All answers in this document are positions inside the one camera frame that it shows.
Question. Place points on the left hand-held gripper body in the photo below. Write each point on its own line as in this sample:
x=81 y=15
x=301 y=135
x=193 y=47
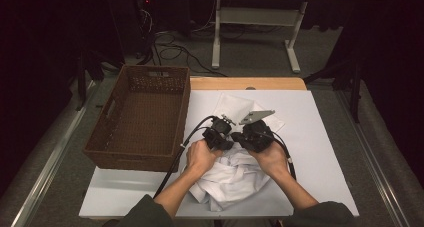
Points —
x=218 y=133

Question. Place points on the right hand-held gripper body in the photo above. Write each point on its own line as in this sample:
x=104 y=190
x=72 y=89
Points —
x=258 y=137

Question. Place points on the white mesh laundry bag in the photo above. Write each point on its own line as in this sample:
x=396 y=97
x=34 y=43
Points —
x=233 y=105

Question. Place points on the white shirt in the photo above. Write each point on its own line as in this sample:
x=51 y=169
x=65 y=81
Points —
x=233 y=180

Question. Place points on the brown woven basket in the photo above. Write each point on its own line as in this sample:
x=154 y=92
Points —
x=146 y=120

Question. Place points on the person's right hand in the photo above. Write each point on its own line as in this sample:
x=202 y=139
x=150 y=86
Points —
x=273 y=160

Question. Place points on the person's left hand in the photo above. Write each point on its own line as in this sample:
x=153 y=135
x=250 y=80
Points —
x=200 y=158

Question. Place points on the grey table grommet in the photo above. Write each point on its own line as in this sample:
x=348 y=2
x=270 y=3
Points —
x=250 y=88

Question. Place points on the white table board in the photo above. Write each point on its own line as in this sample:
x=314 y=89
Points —
x=316 y=160

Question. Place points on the person's dark right sleeve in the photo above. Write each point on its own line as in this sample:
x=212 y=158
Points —
x=326 y=215

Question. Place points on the dark metal stand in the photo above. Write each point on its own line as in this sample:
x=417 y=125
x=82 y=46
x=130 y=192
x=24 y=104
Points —
x=356 y=90
x=81 y=80

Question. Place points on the white-legged desk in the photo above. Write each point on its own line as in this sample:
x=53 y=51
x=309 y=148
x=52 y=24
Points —
x=256 y=16

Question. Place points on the metal floor rail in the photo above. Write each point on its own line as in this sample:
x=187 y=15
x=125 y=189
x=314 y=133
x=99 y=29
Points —
x=376 y=173
x=50 y=163

